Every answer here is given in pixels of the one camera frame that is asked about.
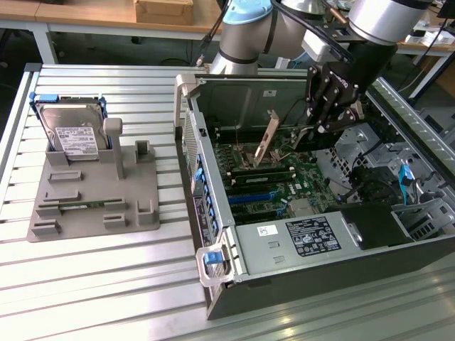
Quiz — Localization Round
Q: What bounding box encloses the wooden desk with white frame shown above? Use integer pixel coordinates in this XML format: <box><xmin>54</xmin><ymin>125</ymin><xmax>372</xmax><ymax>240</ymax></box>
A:
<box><xmin>0</xmin><ymin>0</ymin><xmax>223</xmax><ymax>65</ymax></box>

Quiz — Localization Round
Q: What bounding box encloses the grey power supply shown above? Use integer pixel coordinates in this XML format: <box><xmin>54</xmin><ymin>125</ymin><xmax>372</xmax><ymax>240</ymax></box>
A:
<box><xmin>234</xmin><ymin>211</ymin><xmax>364</xmax><ymax>276</ymax></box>

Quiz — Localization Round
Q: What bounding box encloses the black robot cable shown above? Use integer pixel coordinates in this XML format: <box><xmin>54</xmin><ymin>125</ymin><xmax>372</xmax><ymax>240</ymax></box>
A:
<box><xmin>194</xmin><ymin>0</ymin><xmax>236</xmax><ymax>68</ymax></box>

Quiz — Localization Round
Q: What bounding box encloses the blue wire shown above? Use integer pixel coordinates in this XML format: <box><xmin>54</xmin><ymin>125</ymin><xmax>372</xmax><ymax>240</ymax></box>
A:
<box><xmin>397</xmin><ymin>163</ymin><xmax>415</xmax><ymax>205</ymax></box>

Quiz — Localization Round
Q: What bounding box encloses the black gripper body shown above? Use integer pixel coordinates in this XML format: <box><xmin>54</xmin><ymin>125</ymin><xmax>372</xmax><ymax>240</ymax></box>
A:
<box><xmin>327</xmin><ymin>41</ymin><xmax>398</xmax><ymax>107</ymax></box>

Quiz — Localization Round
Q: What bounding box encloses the open PC case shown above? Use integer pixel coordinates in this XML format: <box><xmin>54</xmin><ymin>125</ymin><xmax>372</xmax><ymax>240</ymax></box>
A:
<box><xmin>173</xmin><ymin>72</ymin><xmax>455</xmax><ymax>320</ymax></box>

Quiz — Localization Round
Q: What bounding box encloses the blue expansion slot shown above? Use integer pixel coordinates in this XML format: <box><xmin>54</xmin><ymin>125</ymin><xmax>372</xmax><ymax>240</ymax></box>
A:
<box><xmin>227</xmin><ymin>193</ymin><xmax>279</xmax><ymax>206</ymax></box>

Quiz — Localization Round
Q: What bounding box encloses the black drive bay cover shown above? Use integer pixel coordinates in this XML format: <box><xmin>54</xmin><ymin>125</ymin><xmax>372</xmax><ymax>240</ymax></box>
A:
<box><xmin>325</xmin><ymin>204</ymin><xmax>415</xmax><ymax>251</ymax></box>

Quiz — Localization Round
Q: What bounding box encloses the green RAM stick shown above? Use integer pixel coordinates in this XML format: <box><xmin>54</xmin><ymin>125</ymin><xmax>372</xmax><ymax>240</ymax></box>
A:
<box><xmin>58</xmin><ymin>200</ymin><xmax>108</xmax><ymax>211</ymax></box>

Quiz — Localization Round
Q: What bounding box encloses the grey parts rack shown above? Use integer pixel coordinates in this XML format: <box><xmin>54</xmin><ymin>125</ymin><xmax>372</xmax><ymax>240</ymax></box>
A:
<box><xmin>26</xmin><ymin>118</ymin><xmax>161</xmax><ymax>244</ymax></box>

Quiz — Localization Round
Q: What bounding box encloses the black RAM stick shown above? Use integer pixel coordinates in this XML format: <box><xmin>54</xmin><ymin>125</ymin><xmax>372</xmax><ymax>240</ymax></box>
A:
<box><xmin>228</xmin><ymin>168</ymin><xmax>298</xmax><ymax>187</ymax></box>

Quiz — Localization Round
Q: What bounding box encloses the black fan shroud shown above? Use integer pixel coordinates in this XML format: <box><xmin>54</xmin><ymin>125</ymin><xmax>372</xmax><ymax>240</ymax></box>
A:
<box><xmin>350</xmin><ymin>166</ymin><xmax>403</xmax><ymax>207</ymax></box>

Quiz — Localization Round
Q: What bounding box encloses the CPU socket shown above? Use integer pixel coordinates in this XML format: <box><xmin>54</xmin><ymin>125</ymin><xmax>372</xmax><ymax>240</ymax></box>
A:
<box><xmin>230</xmin><ymin>144</ymin><xmax>272</xmax><ymax>168</ymax></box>

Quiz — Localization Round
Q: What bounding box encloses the silver chipset heatsink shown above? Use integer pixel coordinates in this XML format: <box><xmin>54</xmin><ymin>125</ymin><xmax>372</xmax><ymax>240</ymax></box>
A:
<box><xmin>289</xmin><ymin>198</ymin><xmax>320</xmax><ymax>216</ymax></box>

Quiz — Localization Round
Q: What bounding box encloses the hard disk in blue carrier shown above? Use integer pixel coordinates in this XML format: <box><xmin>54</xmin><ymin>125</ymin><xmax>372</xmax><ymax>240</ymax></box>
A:
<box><xmin>28</xmin><ymin>92</ymin><xmax>109</xmax><ymax>163</ymax></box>

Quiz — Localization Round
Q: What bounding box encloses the brown cardboard box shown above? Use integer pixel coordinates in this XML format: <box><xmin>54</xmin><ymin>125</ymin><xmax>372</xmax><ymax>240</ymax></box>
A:
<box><xmin>133</xmin><ymin>0</ymin><xmax>195</xmax><ymax>26</ymax></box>

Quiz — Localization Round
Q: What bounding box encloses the green motherboard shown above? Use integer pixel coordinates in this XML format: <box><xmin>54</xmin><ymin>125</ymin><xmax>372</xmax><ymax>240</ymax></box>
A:
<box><xmin>211</xmin><ymin>124</ymin><xmax>338</xmax><ymax>227</ymax></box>

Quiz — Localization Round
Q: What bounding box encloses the cluttered wooden desk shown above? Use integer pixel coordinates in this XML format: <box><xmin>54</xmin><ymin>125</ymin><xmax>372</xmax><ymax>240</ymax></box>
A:
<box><xmin>394</xmin><ymin>13</ymin><xmax>455</xmax><ymax>101</ymax></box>

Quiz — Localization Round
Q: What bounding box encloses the graphics card with metal bracket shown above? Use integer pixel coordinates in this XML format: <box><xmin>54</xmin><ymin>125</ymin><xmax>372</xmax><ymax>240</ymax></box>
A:
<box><xmin>253</xmin><ymin>109</ymin><xmax>344</xmax><ymax>168</ymax></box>

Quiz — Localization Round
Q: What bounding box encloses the metal socket cover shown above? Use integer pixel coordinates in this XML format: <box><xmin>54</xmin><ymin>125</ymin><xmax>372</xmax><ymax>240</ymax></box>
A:
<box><xmin>268</xmin><ymin>147</ymin><xmax>289</xmax><ymax>163</ymax></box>

